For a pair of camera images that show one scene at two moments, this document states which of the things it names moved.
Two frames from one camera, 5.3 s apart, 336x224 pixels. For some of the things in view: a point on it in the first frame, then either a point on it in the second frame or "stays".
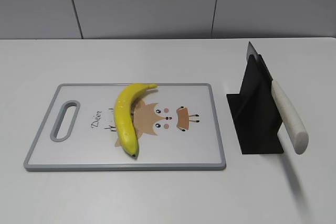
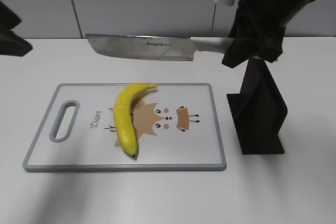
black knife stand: x=254 y=113 stays
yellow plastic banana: x=123 y=113 stays
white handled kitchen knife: x=289 y=122 to x=157 y=48
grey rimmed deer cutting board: x=175 y=125 stays
